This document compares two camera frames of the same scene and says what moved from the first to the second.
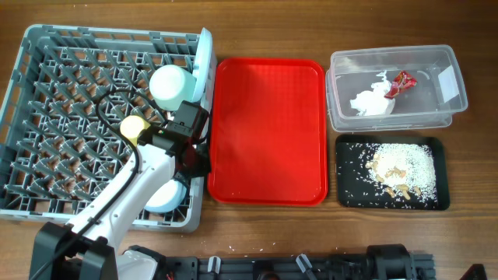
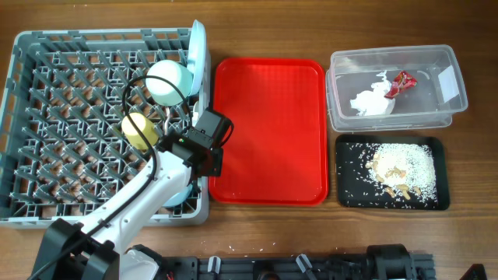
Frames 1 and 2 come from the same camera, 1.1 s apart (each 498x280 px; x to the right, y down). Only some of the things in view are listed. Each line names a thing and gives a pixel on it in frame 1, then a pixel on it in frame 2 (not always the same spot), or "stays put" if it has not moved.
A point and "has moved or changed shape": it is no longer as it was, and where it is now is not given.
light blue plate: [202, 66] has moved or changed shape
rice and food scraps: [405, 170] stays put
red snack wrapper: [403, 81] stays put
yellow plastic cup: [131, 126] stays put
